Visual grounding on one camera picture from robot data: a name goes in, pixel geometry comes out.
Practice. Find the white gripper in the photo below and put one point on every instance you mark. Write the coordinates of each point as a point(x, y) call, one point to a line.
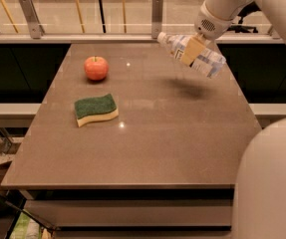
point(210, 26)

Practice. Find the clear blue plastic bottle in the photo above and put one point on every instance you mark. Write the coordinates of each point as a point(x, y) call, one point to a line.
point(209, 62)

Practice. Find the black office chair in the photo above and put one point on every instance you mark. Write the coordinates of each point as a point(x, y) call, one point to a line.
point(250, 20)

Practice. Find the red apple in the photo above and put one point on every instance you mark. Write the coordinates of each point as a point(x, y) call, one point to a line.
point(96, 68)

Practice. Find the green yellow sponge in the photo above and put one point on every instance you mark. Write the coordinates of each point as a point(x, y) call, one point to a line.
point(95, 109)

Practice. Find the grey table drawer front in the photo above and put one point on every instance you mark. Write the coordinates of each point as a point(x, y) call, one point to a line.
point(128, 213)

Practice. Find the green white packet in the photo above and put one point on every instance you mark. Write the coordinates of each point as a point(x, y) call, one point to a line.
point(26, 228)

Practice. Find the middle metal railing bracket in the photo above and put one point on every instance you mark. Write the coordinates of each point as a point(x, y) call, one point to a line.
point(156, 17)

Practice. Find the left metal railing bracket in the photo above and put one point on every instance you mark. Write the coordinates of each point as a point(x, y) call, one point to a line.
point(35, 28)

